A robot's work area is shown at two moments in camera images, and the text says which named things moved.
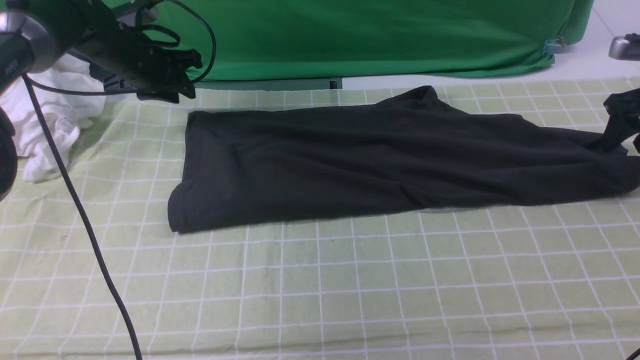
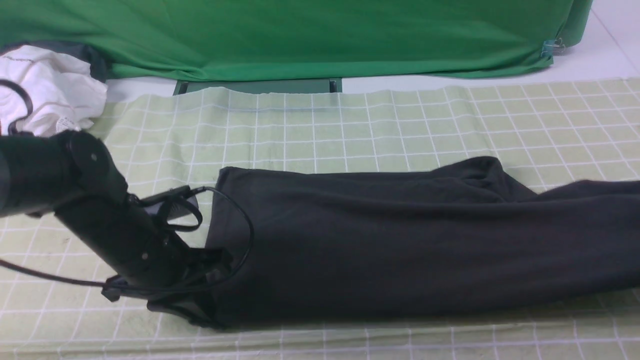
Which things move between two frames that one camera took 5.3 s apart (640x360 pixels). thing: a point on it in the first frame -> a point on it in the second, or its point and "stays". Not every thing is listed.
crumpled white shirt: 66,114 stays
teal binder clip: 552,46 stays
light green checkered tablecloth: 94,273 stays
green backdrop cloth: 239,40 stays
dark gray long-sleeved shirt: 418,150 -> 308,244
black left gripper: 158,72 -> 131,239
